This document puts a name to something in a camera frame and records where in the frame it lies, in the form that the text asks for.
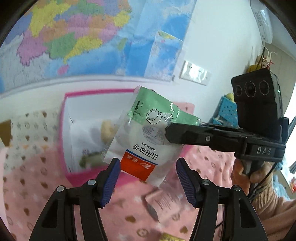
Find medical tape packet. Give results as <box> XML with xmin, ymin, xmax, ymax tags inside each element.
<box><xmin>103</xmin><ymin>86</ymin><xmax>201</xmax><ymax>187</ymax></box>

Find green plush frog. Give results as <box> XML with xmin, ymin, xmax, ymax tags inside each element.
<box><xmin>79</xmin><ymin>152</ymin><xmax>105</xmax><ymax>169</ymax></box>

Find beige plush bunny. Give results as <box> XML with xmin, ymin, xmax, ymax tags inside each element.
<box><xmin>100</xmin><ymin>120</ymin><xmax>118</xmax><ymax>145</ymax></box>

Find yellow tissue pack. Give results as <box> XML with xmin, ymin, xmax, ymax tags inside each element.
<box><xmin>159</xmin><ymin>232</ymin><xmax>185</xmax><ymax>241</ymax></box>

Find right forearm pink sleeve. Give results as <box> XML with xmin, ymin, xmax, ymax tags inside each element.
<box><xmin>252</xmin><ymin>180</ymin><xmax>295</xmax><ymax>240</ymax></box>

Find person's right hand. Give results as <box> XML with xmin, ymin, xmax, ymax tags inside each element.
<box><xmin>231</xmin><ymin>159</ymin><xmax>272</xmax><ymax>195</ymax></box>

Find yellow hanging coat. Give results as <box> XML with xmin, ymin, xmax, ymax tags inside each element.
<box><xmin>246</xmin><ymin>64</ymin><xmax>264</xmax><ymax>73</ymax></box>

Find blue plastic basket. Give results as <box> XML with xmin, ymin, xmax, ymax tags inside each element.
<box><xmin>210</xmin><ymin>96</ymin><xmax>238</xmax><ymax>127</ymax></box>

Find pink patterned blanket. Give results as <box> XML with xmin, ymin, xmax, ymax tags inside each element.
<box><xmin>3</xmin><ymin>109</ymin><xmax>224</xmax><ymax>240</ymax></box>

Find white air conditioner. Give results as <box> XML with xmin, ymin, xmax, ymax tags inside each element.
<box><xmin>250</xmin><ymin>0</ymin><xmax>273</xmax><ymax>44</ymax></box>

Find brown cardboard piece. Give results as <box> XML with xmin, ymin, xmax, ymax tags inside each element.
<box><xmin>0</xmin><ymin>120</ymin><xmax>11</xmax><ymax>147</ymax></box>

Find pink cardboard box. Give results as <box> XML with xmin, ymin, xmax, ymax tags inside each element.
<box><xmin>58</xmin><ymin>88</ymin><xmax>195</xmax><ymax>188</ymax></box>

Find white wall sockets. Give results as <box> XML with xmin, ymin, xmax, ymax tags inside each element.
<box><xmin>180</xmin><ymin>61</ymin><xmax>211</xmax><ymax>86</ymax></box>

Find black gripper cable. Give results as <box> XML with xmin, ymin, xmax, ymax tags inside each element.
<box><xmin>248</xmin><ymin>162</ymin><xmax>277</xmax><ymax>204</ymax></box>

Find colourful wall map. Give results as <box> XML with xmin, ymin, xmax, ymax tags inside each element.
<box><xmin>1</xmin><ymin>1</ymin><xmax>196</xmax><ymax>92</ymax></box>

